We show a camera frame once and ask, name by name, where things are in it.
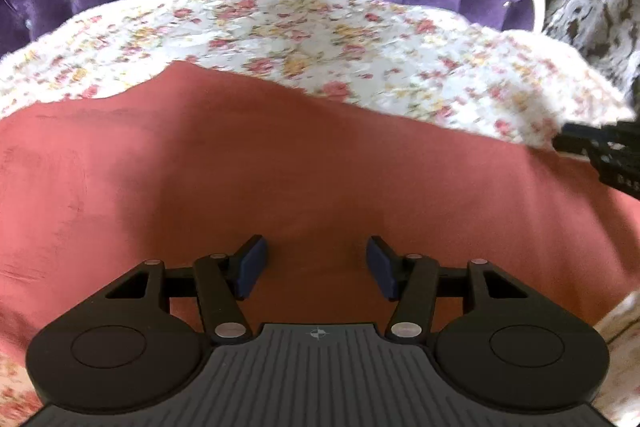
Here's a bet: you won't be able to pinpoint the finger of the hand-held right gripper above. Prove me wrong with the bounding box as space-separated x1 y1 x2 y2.
552 121 621 158

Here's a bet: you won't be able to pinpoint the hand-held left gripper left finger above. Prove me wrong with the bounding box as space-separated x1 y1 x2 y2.
105 234 268 343

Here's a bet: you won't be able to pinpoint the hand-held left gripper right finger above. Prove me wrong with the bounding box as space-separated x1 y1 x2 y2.
366 234 533 343

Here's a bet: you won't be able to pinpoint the red pants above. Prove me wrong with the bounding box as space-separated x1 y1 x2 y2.
0 59 640 358

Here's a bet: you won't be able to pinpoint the floral bedsheet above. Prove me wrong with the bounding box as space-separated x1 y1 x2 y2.
0 0 640 427

